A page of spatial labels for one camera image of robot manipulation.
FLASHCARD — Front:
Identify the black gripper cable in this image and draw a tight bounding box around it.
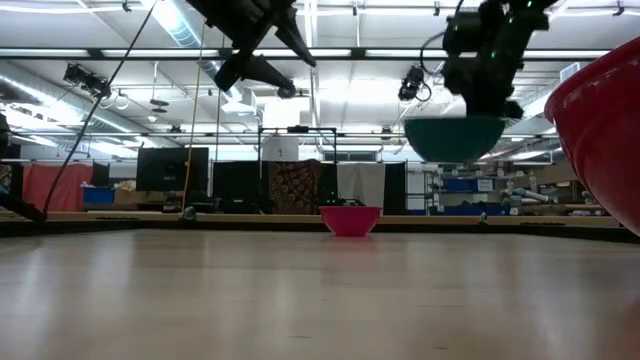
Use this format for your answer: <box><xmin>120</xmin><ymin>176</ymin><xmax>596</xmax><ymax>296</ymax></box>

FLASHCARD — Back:
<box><xmin>419</xmin><ymin>30</ymin><xmax>447</xmax><ymax>77</ymax></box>

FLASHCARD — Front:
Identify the light wooden table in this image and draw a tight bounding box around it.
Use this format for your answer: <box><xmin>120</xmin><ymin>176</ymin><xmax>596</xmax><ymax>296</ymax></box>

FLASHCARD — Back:
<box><xmin>0</xmin><ymin>210</ymin><xmax>622</xmax><ymax>230</ymax></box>

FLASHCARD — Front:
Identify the orange hanging cloth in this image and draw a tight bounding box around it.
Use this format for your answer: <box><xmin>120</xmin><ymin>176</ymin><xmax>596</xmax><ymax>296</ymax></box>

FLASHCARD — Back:
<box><xmin>21</xmin><ymin>162</ymin><xmax>95</xmax><ymax>213</ymax></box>

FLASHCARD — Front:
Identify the large black monitor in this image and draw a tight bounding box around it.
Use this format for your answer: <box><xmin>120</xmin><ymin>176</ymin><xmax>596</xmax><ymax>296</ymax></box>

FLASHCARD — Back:
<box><xmin>135</xmin><ymin>146</ymin><xmax>210</xmax><ymax>193</ymax></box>

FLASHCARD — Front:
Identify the brown patterned hanging cloth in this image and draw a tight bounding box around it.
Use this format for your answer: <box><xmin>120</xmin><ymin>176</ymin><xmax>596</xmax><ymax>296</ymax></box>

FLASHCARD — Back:
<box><xmin>266</xmin><ymin>159</ymin><xmax>324</xmax><ymax>216</ymax></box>

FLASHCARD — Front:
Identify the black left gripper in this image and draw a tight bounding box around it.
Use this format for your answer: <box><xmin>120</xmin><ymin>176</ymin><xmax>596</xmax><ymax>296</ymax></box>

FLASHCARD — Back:
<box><xmin>184</xmin><ymin>0</ymin><xmax>318</xmax><ymax>93</ymax></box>

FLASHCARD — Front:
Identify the teal plastic bowl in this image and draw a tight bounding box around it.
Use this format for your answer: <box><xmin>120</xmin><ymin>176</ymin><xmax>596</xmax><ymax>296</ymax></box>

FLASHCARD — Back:
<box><xmin>403</xmin><ymin>115</ymin><xmax>507</xmax><ymax>164</ymax></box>

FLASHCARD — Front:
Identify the pink plastic bowl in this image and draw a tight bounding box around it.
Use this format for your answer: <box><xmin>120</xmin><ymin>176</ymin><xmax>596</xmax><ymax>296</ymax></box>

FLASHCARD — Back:
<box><xmin>319</xmin><ymin>205</ymin><xmax>383</xmax><ymax>238</ymax></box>

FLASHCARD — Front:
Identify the blue storage bin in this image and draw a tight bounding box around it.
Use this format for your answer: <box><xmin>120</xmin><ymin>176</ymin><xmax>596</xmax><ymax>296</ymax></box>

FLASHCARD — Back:
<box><xmin>81</xmin><ymin>185</ymin><xmax>117</xmax><ymax>206</ymax></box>

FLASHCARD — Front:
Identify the black hanging cable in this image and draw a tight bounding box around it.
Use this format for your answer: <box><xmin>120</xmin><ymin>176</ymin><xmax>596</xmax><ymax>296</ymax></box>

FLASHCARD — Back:
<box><xmin>41</xmin><ymin>0</ymin><xmax>160</xmax><ymax>217</ymax></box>

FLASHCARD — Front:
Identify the yellow hanging cable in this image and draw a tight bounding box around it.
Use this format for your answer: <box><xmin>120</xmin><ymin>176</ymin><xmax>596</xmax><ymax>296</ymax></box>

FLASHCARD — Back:
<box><xmin>180</xmin><ymin>22</ymin><xmax>207</xmax><ymax>217</ymax></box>

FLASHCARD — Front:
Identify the white hanging cloth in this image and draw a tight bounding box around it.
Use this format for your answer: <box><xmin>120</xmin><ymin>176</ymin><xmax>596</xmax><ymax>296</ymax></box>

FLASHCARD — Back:
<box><xmin>335</xmin><ymin>162</ymin><xmax>387</xmax><ymax>209</ymax></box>

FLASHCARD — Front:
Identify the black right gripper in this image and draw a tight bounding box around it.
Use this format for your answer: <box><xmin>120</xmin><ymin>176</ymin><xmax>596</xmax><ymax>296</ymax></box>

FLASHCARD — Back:
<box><xmin>441</xmin><ymin>9</ymin><xmax>552</xmax><ymax>121</ymax></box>

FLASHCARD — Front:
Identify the black ceiling-hung device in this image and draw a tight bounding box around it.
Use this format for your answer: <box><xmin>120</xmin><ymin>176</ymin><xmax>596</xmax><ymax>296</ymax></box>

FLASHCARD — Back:
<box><xmin>62</xmin><ymin>63</ymin><xmax>112</xmax><ymax>99</ymax></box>
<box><xmin>397</xmin><ymin>64</ymin><xmax>433</xmax><ymax>104</ymax></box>

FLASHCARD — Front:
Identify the black metal stand frame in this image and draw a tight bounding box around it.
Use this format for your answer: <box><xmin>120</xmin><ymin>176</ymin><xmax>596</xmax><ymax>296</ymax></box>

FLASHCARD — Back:
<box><xmin>256</xmin><ymin>125</ymin><xmax>339</xmax><ymax>214</ymax></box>

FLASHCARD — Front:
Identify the large red plastic bowl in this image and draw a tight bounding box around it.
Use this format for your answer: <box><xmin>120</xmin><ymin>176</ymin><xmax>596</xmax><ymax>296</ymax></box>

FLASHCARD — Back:
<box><xmin>543</xmin><ymin>35</ymin><xmax>640</xmax><ymax>237</ymax></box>

